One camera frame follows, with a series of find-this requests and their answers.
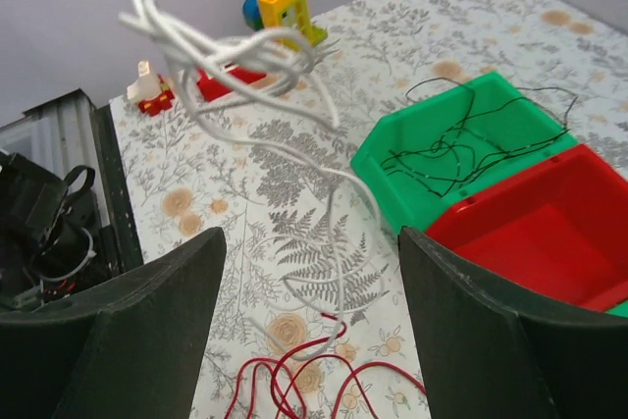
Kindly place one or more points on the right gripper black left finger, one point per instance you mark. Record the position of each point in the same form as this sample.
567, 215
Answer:
131, 347

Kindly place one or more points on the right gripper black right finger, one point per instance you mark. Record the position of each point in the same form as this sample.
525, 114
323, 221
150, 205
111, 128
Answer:
489, 348

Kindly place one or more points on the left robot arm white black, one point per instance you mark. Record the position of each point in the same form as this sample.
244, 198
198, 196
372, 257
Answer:
49, 233

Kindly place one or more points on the right green plastic bin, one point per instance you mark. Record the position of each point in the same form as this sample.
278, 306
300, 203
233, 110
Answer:
619, 310

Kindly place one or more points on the green plastic bin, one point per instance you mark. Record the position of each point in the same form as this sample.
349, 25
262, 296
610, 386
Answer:
424, 158
619, 310

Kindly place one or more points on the red plastic bin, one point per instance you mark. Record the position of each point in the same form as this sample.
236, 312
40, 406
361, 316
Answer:
558, 229

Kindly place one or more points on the floral table mat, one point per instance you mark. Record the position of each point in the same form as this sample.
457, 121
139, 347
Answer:
384, 55

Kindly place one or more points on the left green plastic bin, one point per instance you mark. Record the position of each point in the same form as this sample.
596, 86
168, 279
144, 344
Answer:
424, 158

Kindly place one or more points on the small white red toy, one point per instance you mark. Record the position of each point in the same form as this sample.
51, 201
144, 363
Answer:
150, 93

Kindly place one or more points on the stacked colourful toy bricks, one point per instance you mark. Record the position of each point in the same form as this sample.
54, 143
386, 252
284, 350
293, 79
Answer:
259, 14

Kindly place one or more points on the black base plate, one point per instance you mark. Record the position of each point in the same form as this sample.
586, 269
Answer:
116, 193

